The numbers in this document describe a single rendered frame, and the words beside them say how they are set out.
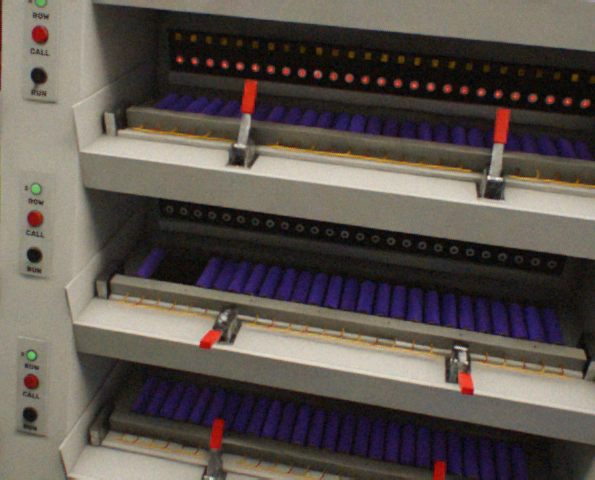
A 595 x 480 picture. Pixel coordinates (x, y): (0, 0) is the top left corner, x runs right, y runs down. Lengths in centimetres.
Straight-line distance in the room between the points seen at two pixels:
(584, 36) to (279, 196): 34
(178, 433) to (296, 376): 21
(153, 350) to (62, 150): 25
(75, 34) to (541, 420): 65
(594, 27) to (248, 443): 61
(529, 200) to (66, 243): 51
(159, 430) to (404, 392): 33
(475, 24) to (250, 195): 28
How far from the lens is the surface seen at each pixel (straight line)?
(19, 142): 75
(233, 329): 70
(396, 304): 74
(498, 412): 70
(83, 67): 71
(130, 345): 73
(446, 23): 64
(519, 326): 75
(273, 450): 80
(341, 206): 63
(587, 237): 66
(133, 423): 84
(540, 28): 64
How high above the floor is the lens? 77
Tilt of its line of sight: 12 degrees down
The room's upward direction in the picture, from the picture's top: 7 degrees clockwise
